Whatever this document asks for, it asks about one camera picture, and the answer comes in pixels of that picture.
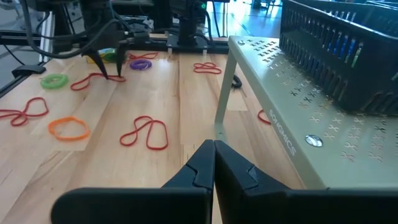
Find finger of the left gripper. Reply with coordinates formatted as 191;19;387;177
116;43;128;77
85;49;109;80

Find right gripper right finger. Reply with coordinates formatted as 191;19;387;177
214;139;398;224

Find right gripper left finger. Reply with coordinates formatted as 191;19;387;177
51;139;215;224

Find Crayola crayon box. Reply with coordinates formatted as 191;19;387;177
86;47;128;65

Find red rubber band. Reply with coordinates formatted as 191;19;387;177
193;62;223;75
127;52;159;62
257;108;272;126
119;115;170;151
70;72;127;91
0;96;50;128

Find orange rubber band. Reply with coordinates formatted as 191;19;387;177
47;116;91;142

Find black slotted plastic basket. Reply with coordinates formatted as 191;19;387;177
279;0;398;114

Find blue spiral coil band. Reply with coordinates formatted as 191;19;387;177
328;30;357;62

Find purple spiral coil band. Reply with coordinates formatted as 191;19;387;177
129;58;153;71

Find green spiral coil band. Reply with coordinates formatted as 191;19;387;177
40;73;69;90

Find sage green perforated metal shelf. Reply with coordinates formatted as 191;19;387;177
214;35;398;190

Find black spiral coil band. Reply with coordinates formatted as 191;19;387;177
231;74;243;90

